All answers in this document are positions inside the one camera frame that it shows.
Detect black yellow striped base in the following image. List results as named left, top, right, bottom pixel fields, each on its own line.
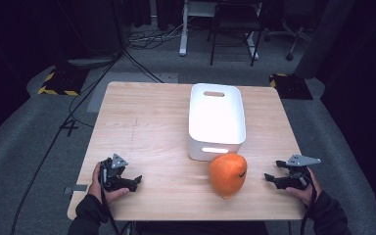
left=268, top=72, right=314, bottom=101
left=37, top=66, right=90, bottom=97

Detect person's right hand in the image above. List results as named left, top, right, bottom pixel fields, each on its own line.
left=285, top=166, right=324, bottom=208

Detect grey tape strip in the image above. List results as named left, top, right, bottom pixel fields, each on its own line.
left=64, top=184, right=89, bottom=196

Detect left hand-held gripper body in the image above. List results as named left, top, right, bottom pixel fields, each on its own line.
left=99, top=153, right=132, bottom=193

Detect grey floor plate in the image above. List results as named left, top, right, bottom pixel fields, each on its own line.
left=85, top=71, right=180, bottom=114

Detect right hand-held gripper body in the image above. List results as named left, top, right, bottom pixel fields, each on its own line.
left=285, top=154, right=322, bottom=191

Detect right hand-held gripper black cable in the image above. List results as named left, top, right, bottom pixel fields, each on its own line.
left=299, top=175, right=318, bottom=235

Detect hand-held gripper black cable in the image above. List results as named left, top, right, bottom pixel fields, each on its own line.
left=299, top=175, right=318, bottom=235
left=100, top=164, right=121, bottom=235

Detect bundle of floor cables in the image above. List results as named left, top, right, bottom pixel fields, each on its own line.
left=126, top=22, right=184, bottom=51

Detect white desk frame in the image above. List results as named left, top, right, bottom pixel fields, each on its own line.
left=178, top=0, right=260, bottom=61

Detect left hand-held gripper black cable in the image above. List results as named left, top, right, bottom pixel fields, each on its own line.
left=100, top=164, right=121, bottom=235

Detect white plastic bin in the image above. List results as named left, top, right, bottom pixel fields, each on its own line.
left=187, top=82, right=247, bottom=163

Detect office swivel chair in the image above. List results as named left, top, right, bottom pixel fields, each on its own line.
left=262, top=13, right=311, bottom=63

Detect person's left hand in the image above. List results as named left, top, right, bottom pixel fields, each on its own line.
left=87, top=162, right=130, bottom=207

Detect grey curtain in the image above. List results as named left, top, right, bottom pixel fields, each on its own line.
left=294, top=0, right=355, bottom=79

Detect orange plush toy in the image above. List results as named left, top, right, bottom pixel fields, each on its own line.
left=208, top=153, right=249, bottom=201

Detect long black floor cable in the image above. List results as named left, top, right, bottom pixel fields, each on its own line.
left=10, top=48, right=125, bottom=235

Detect black metal chair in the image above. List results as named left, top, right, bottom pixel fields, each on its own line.
left=207, top=0, right=264, bottom=68

